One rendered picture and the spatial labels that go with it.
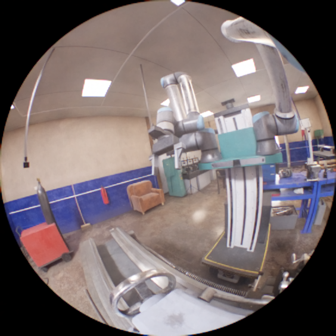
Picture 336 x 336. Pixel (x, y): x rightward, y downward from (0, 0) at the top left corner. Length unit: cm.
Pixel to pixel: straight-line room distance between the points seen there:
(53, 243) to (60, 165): 215
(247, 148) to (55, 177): 403
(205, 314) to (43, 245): 257
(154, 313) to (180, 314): 5
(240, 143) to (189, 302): 96
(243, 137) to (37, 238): 313
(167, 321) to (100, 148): 386
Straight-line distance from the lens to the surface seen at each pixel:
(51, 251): 270
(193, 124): 66
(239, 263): 139
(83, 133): 394
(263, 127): 82
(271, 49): 70
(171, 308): 30
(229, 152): 101
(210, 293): 41
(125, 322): 69
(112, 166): 386
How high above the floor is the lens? 144
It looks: 4 degrees down
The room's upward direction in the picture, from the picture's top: 11 degrees counter-clockwise
